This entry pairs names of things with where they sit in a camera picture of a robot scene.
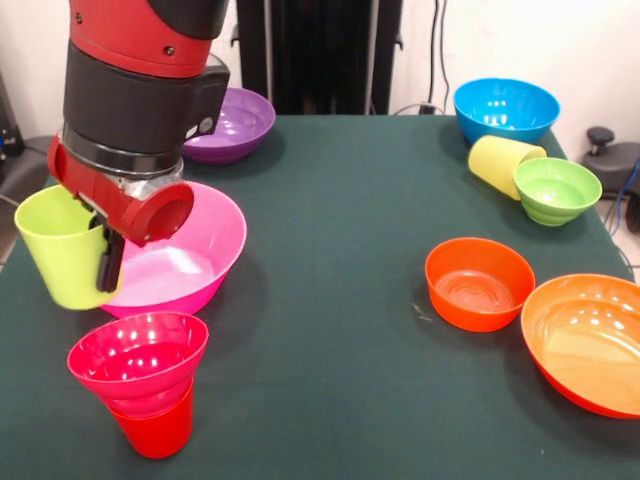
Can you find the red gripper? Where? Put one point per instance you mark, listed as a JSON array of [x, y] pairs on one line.
[[145, 215]]

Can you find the lime green cup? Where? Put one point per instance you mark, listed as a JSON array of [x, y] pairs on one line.
[[60, 260]]

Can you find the large magenta bowl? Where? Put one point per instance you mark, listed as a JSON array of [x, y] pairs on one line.
[[200, 260]]

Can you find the small crimson pink bowl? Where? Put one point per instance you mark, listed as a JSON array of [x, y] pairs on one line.
[[135, 365]]

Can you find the red cup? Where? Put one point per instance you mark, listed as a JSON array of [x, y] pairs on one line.
[[155, 435]]

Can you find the small orange bowl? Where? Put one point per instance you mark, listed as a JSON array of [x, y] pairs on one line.
[[477, 305]]

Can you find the yellow cup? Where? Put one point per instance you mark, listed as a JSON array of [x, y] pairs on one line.
[[495, 162]]

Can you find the blue bowl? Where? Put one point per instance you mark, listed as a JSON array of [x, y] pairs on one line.
[[505, 110]]

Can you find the large orange bowl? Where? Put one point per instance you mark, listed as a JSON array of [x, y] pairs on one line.
[[590, 350]]

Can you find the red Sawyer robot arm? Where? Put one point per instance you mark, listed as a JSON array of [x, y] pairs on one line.
[[130, 90]]

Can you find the black equipment box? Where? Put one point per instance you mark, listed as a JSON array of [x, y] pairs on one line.
[[7, 125]]

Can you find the purple bowl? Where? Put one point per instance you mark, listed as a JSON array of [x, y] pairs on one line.
[[240, 130]]

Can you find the dark green tablecloth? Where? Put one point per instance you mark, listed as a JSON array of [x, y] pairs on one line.
[[325, 350]]

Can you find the black robot column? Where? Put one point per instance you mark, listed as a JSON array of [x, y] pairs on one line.
[[320, 50]]

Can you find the small green bowl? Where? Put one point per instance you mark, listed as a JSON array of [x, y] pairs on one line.
[[557, 195]]

